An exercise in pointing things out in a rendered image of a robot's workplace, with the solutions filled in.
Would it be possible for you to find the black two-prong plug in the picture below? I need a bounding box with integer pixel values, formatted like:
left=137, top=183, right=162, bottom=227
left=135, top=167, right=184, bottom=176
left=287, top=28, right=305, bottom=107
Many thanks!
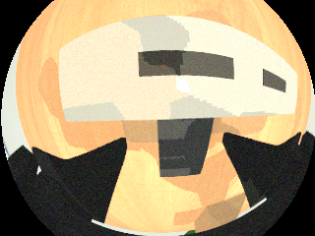
left=157, top=118, right=214, bottom=177

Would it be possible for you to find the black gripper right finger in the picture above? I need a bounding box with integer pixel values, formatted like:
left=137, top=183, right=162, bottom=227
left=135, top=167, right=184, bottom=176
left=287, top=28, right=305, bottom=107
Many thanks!
left=221, top=131, right=302, bottom=207

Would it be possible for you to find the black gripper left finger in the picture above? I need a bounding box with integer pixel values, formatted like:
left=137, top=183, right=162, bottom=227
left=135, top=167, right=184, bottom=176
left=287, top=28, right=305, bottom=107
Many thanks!
left=31, top=137, right=129, bottom=223

